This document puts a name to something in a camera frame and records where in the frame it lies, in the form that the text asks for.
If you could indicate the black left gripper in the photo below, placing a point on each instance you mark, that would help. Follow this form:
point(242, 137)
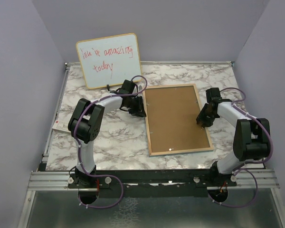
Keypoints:
point(138, 110)

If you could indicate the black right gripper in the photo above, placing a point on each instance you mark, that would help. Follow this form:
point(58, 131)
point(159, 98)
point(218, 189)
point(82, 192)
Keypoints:
point(208, 122)

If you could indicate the wooden picture frame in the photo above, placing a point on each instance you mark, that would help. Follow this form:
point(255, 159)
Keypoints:
point(147, 123)

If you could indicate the brown frame backing board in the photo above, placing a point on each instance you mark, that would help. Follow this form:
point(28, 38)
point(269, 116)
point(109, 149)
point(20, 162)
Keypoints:
point(175, 118)

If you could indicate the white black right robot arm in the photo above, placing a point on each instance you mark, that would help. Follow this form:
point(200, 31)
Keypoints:
point(252, 142)

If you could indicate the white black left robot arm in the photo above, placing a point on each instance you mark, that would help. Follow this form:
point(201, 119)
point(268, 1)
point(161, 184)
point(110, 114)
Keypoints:
point(86, 120)

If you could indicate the yellow framed whiteboard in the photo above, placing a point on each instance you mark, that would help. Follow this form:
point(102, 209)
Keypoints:
point(110, 60)

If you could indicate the small white cardboard box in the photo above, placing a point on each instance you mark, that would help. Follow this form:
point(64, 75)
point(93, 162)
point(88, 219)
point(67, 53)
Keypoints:
point(60, 126)

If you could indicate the aluminium table edge rail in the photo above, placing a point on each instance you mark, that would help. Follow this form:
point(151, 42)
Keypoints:
point(45, 154)

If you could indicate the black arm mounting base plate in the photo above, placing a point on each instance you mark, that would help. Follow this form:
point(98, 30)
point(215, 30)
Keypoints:
point(109, 183)

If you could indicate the front aluminium rail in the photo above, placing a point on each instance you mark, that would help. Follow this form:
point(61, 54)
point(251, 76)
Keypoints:
point(263, 178)

